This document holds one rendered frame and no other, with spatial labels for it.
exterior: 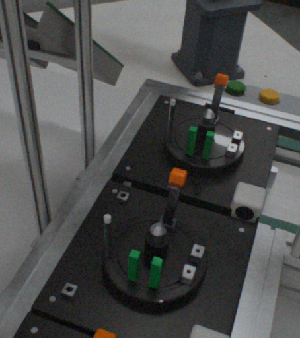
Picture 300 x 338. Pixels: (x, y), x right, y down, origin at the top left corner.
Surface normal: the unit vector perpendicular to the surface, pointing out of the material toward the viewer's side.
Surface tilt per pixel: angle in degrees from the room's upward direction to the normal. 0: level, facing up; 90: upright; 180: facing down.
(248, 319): 0
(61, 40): 90
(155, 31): 0
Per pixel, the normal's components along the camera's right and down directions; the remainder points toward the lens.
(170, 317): 0.05, -0.73
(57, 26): 0.86, 0.38
